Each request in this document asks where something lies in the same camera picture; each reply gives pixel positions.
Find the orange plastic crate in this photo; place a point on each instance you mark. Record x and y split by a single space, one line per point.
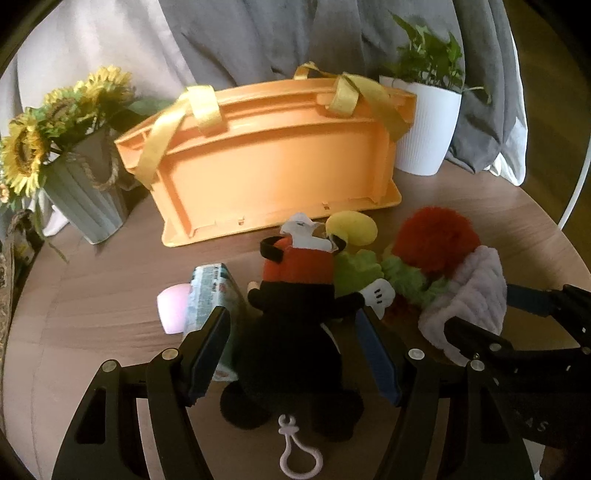
277 175

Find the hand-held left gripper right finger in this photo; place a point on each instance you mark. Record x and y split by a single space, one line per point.
379 357

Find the yellow and green plush toy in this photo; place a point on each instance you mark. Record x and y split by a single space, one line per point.
351 228

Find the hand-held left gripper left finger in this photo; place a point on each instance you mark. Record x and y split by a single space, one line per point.
207 355

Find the pink soft ball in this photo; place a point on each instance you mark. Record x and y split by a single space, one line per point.
173 309

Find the patterned brown cloth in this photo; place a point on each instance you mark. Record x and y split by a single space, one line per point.
11 277

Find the grey curtain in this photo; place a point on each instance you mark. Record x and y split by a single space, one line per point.
277 37

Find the green leafy plant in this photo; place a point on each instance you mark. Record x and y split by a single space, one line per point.
429 55

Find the white knitted cloth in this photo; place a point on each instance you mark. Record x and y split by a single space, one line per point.
480 286

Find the white wall trim strip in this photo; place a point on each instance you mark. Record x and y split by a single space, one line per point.
579 175

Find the grey ribbed flower pot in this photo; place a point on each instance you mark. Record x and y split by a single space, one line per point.
87 203

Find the white sheer curtain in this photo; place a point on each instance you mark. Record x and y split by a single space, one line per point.
517 138

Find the sunflower bouquet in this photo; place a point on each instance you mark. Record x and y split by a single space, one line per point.
69 106

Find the green tissue pack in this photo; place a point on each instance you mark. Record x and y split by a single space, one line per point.
212 286

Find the red and green plush toy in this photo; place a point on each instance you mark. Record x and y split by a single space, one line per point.
434 235

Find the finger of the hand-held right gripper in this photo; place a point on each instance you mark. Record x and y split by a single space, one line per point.
489 342
531 299

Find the white ribbed plant pot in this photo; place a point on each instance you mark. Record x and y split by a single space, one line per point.
425 129

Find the black and red mouse plush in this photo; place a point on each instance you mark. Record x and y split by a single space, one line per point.
286 332

